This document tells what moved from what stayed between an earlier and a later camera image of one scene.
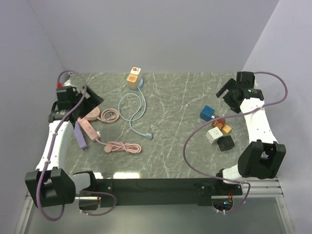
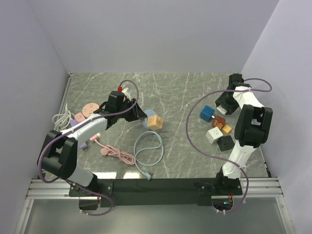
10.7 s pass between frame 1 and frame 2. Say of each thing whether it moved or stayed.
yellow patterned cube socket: moved
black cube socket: stayed
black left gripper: moved
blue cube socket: stayed
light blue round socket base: moved
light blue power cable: moved
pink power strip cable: moved
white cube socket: stayed
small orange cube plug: stayed
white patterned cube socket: moved
